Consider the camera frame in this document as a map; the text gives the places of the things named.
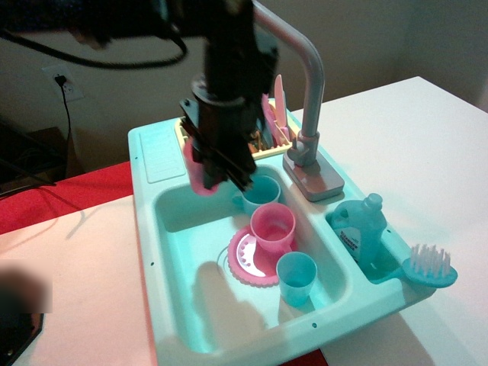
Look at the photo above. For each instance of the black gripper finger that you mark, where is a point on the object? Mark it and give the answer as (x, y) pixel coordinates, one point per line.
(236, 168)
(200, 152)

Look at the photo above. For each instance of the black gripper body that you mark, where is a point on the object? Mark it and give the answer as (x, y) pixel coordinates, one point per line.
(226, 126)

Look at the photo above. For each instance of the pink plastic tumbler cup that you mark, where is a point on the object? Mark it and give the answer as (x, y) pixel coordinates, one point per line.
(196, 172)

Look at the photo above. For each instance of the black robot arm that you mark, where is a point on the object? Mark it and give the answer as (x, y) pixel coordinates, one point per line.
(238, 58)

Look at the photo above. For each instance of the teal mug in sink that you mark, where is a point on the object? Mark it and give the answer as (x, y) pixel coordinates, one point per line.
(264, 190)

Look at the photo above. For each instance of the pink mug in sink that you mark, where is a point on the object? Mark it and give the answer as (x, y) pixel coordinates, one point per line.
(273, 225)

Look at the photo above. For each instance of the teal toy sink unit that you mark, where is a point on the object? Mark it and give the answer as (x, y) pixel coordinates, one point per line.
(213, 294)

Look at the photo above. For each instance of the blue tumbler cup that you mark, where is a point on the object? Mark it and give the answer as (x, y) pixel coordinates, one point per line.
(296, 273)

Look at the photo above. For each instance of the teal toy plate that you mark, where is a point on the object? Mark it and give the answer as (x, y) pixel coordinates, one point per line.
(266, 134)

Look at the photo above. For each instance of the pink toy fork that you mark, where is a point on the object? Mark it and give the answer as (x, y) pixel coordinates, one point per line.
(269, 116)

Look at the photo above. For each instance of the pink toy knife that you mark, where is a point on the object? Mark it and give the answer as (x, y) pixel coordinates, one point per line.
(280, 109)

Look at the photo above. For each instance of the grey toy faucet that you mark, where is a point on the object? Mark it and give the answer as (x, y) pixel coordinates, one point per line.
(306, 166)

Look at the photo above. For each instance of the cream dish drying rack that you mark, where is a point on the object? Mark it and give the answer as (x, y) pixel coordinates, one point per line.
(293, 129)

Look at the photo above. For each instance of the pink scalloped toy plate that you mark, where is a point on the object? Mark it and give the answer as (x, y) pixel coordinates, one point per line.
(249, 263)

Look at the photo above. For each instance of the blue toy soap bottle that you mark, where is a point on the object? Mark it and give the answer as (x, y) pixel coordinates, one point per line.
(359, 225)

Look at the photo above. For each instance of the red cloth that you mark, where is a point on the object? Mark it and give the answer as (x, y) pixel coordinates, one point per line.
(67, 196)

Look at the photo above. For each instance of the blue dish brush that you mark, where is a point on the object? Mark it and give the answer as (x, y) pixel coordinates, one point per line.
(426, 266)

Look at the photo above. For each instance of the white wall power outlet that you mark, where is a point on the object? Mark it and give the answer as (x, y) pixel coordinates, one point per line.
(71, 89)

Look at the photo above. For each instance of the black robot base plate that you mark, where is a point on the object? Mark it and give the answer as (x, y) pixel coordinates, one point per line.
(18, 331)

